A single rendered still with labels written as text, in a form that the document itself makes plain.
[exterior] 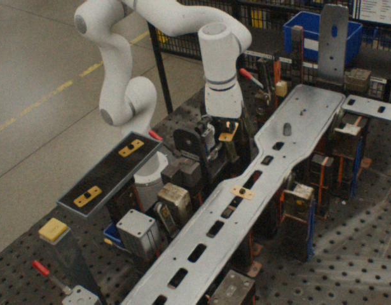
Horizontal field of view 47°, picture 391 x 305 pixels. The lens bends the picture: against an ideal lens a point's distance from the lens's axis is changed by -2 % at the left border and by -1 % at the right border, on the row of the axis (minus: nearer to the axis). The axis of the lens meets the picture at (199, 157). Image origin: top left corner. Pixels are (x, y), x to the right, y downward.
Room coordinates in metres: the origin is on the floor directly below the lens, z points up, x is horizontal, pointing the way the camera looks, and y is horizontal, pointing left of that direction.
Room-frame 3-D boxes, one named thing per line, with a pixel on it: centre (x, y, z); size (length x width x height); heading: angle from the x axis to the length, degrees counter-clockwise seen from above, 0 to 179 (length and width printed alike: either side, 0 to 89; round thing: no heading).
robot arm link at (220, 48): (1.05, -0.10, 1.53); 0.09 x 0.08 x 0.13; 131
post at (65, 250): (0.88, 0.45, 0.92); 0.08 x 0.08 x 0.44; 49
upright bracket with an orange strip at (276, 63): (1.56, -0.37, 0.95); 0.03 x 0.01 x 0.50; 139
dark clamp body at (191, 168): (1.14, 0.05, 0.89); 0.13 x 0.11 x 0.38; 49
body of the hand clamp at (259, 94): (1.49, -0.30, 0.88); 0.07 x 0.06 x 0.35; 49
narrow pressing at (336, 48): (1.58, -0.61, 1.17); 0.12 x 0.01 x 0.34; 49
